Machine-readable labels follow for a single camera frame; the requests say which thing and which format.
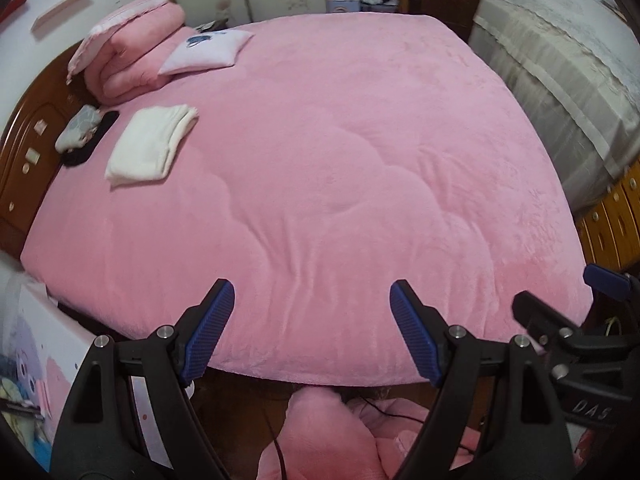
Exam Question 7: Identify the black cable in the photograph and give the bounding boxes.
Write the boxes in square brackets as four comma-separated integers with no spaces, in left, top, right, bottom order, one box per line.
[359,397,432,418]
[270,425,291,480]

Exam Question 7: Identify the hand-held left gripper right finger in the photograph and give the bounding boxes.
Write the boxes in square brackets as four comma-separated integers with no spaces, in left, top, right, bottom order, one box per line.
[390,280,576,480]

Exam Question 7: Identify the brown wooden headboard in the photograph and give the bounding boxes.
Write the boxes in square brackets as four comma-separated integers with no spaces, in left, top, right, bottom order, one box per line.
[0,42,96,256]

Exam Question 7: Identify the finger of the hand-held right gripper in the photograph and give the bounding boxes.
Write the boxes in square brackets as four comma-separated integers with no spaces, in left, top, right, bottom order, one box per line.
[512,290,586,356]
[584,264,640,303]

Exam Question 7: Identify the wooden drawer cabinet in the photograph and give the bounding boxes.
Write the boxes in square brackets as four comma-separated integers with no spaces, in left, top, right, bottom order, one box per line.
[575,162,640,273]

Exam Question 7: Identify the white pink printed box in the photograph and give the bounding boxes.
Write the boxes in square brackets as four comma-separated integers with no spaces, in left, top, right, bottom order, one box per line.
[0,255,196,466]

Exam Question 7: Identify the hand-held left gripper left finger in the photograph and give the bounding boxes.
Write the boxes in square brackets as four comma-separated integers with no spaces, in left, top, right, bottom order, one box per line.
[50,278,236,480]

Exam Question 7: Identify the pink wall board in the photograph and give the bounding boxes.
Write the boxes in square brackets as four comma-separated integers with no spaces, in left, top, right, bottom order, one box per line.
[32,0,96,35]

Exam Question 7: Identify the white printed cushion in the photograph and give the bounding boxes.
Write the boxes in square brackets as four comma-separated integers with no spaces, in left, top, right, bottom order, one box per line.
[158,30,255,77]

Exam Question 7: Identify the black cloth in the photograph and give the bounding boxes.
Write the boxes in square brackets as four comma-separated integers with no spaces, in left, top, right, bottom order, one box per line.
[60,109,120,168]

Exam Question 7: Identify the grey patterned cloth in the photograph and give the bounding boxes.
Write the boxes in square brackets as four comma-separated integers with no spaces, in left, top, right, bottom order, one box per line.
[55,105,103,153]

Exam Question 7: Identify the pink fleece bed blanket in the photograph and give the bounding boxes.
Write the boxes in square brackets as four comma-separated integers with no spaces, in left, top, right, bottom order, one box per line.
[20,12,596,388]

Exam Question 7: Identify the white fluffy braid-trimmed cardigan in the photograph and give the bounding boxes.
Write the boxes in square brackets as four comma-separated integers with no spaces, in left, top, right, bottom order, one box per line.
[105,104,200,188]

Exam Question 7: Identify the red wall board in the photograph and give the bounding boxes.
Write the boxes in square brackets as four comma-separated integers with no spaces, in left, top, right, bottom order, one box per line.
[0,0,35,25]

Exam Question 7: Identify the beige lace-covered furniture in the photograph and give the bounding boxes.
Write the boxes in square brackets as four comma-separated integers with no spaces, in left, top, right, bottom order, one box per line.
[470,0,640,211]

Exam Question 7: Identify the folded pink quilt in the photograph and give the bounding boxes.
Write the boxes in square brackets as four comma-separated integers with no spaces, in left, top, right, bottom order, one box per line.
[84,2,193,106]

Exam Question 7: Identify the person's pink fleece pants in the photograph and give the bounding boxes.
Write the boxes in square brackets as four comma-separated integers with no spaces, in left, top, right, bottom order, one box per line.
[257,387,481,480]

